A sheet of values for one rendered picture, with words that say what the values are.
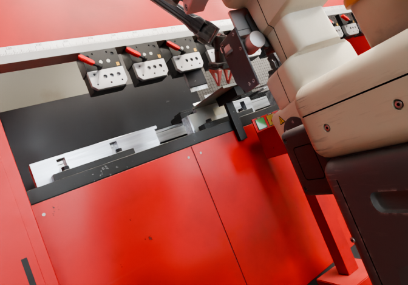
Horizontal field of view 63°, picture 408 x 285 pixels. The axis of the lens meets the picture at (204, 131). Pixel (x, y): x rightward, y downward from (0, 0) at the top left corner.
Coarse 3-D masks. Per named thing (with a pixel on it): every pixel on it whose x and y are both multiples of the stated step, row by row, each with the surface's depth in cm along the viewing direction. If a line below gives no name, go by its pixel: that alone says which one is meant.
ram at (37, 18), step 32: (0, 0) 123; (32, 0) 129; (64, 0) 135; (96, 0) 142; (128, 0) 150; (0, 32) 120; (32, 32) 125; (64, 32) 132; (96, 32) 138; (224, 32) 176; (0, 64) 117; (32, 64) 127
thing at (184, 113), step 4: (180, 112) 174; (184, 112) 174; (188, 112) 175; (192, 112) 170; (176, 116) 178; (180, 116) 172; (184, 116) 173; (172, 120) 180; (176, 120) 177; (180, 120) 173; (176, 124) 178
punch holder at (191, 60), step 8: (168, 40) 155; (176, 40) 157; (184, 40) 159; (192, 40) 162; (160, 48) 160; (168, 48) 154; (184, 48) 158; (192, 48) 160; (168, 56) 156; (176, 56) 154; (184, 56) 156; (192, 56) 159; (200, 56) 161; (168, 64) 159; (176, 64) 153; (184, 64) 155; (192, 64) 157; (200, 64) 160; (176, 72) 155; (184, 72) 157
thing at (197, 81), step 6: (192, 72) 161; (198, 72) 162; (186, 78) 158; (192, 78) 160; (198, 78) 161; (204, 78) 163; (192, 84) 159; (198, 84) 160; (204, 84) 163; (192, 90) 159; (198, 90) 160
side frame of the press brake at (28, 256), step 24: (0, 120) 94; (0, 144) 92; (0, 168) 90; (0, 192) 89; (24, 192) 92; (0, 216) 88; (24, 216) 90; (0, 240) 86; (24, 240) 89; (0, 264) 85; (24, 264) 87; (48, 264) 90
